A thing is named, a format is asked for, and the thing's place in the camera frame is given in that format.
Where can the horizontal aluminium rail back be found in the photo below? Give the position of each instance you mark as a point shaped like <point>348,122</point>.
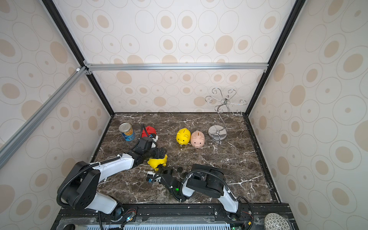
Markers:
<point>177,66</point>

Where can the yellow piggy bank front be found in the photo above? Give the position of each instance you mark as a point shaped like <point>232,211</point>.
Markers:
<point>183,136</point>

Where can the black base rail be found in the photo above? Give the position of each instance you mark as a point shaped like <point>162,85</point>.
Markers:
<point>175,217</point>

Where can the yellow piggy bank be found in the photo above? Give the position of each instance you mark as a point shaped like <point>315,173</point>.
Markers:
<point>154,163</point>
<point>183,136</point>

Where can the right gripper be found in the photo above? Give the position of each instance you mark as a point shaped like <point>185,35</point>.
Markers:
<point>160,175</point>

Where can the diagonal aluminium rail left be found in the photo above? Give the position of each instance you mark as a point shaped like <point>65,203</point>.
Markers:
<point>17,140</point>

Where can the blue labelled tin can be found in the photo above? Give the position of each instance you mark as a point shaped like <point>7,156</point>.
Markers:
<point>127,131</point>

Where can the yellow piggy bank back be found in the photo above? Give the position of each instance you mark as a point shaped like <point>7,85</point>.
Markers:
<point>154,163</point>

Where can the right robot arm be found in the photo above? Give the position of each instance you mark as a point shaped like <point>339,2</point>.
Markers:
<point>207,180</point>

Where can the red piggy bank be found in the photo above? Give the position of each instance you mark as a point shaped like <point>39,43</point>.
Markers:
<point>149,131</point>

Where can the perforated metal mesh dome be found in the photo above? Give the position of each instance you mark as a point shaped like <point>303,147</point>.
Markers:
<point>274,221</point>

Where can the chrome wire hook stand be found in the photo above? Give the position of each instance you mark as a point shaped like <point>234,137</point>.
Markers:
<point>219,132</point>

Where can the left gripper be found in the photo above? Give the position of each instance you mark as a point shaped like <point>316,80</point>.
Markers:
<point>159,156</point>

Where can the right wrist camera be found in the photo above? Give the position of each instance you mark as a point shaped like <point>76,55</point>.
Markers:
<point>151,177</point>

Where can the pink piggy bank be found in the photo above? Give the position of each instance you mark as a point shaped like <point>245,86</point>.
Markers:
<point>197,139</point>

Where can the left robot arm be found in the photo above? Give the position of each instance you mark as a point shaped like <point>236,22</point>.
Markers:
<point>79,188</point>

